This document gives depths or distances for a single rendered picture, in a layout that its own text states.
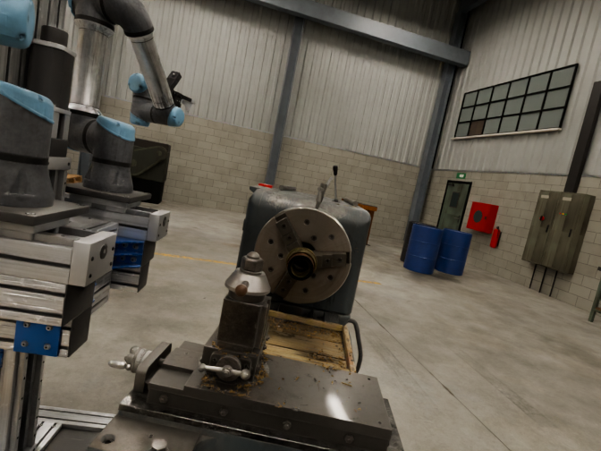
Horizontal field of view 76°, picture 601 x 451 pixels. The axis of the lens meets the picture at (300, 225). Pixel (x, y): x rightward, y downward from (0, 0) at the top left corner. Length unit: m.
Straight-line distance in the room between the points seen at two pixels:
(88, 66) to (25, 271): 0.78
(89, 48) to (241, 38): 10.35
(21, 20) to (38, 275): 0.46
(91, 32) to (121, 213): 0.58
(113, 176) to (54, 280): 0.55
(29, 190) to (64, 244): 0.13
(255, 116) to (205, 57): 2.01
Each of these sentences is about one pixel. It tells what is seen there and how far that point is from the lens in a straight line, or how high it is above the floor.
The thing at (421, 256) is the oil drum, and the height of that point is 0.32.
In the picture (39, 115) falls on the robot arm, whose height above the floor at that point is 1.34.
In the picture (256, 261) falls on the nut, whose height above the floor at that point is 1.17.
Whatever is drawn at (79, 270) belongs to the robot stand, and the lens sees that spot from 0.88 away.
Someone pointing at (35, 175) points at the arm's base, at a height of 1.22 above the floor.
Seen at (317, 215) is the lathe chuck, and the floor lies 1.22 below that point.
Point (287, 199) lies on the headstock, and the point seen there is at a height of 1.24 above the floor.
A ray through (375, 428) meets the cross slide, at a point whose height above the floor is 0.97.
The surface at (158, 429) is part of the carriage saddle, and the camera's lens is 0.70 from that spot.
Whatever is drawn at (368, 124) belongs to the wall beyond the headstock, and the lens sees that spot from 12.23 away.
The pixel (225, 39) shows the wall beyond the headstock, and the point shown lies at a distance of 11.69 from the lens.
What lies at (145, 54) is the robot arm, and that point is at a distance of 1.50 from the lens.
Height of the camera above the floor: 1.32
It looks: 7 degrees down
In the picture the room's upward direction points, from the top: 11 degrees clockwise
